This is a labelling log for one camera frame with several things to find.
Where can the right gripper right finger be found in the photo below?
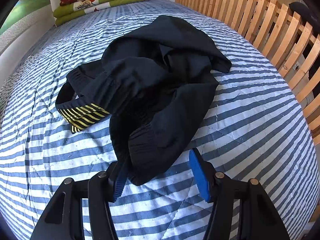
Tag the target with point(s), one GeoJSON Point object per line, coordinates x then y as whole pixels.
{"type": "Point", "coordinates": [258, 217]}

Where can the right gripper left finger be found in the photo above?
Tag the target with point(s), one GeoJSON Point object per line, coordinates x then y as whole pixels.
{"type": "Point", "coordinates": [62, 217]}

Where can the black shorts with yellow stripes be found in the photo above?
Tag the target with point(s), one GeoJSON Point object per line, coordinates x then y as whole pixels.
{"type": "Point", "coordinates": [155, 84]}

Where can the blue white striped quilt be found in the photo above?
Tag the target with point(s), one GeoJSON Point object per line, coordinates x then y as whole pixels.
{"type": "Point", "coordinates": [254, 128]}

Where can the wooden slatted bed rail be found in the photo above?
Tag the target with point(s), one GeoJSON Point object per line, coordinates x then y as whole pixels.
{"type": "Point", "coordinates": [281, 36]}

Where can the black item behind rail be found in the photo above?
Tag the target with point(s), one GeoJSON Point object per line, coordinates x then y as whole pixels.
{"type": "Point", "coordinates": [308, 16]}

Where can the landscape wall tapestry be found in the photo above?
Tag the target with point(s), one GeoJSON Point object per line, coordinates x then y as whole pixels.
{"type": "Point", "coordinates": [21, 9]}

